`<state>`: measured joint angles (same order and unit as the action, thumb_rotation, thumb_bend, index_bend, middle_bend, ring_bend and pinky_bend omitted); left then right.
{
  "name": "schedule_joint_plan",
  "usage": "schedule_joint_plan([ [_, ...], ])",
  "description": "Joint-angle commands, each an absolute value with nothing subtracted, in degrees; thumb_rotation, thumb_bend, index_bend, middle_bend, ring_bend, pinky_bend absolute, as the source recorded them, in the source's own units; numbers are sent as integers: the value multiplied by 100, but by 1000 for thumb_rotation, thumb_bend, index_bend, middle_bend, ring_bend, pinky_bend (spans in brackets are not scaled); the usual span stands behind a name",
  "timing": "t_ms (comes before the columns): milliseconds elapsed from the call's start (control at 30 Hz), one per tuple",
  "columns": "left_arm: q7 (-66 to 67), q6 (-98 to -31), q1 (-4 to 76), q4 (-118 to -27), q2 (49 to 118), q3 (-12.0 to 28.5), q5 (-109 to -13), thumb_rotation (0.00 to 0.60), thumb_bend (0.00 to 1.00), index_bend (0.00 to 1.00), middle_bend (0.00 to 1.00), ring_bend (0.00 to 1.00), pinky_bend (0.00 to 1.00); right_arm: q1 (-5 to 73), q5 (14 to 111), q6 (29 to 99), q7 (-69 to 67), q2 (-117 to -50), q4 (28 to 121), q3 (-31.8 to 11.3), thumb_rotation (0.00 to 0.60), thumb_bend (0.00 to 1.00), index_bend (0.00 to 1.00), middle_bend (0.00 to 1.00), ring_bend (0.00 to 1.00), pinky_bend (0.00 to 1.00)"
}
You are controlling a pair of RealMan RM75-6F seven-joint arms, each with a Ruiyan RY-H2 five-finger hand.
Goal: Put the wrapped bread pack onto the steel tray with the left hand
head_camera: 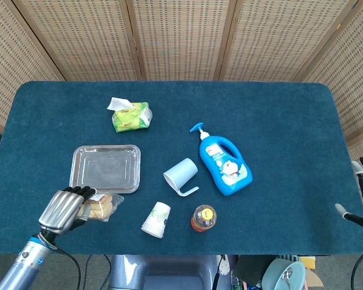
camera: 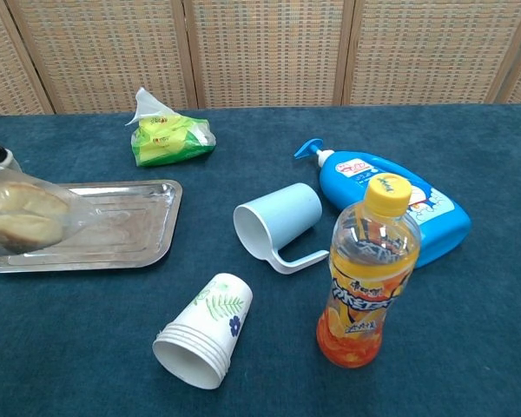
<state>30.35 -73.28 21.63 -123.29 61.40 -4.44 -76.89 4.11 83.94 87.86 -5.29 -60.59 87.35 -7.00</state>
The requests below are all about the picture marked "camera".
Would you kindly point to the light blue plastic mug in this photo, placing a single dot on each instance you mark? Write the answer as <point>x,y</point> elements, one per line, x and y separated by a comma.
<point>282,213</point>

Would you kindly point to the stainless steel tray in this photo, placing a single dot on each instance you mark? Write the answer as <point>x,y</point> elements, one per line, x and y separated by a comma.
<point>130,226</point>

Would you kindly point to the dark teal tablecloth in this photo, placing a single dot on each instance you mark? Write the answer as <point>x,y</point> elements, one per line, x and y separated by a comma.
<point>460,347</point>

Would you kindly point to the orange juice bottle yellow cap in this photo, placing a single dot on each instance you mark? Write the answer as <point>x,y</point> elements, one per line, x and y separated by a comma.
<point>369,278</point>

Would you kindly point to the packaged sliced bread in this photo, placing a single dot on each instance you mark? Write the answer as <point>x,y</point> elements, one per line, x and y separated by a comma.
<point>21,217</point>

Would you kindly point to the blue pump lotion bottle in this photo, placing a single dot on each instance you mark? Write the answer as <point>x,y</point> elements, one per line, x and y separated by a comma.
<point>438,217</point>

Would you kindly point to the green tissue pack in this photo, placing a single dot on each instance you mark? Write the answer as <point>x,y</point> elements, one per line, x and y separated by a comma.
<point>169,141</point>

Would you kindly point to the woven wooden folding screen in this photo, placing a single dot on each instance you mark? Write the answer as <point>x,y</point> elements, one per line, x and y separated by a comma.
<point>265,52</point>

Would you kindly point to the stack of printed paper cups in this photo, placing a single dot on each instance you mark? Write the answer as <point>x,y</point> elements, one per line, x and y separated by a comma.
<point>213,321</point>

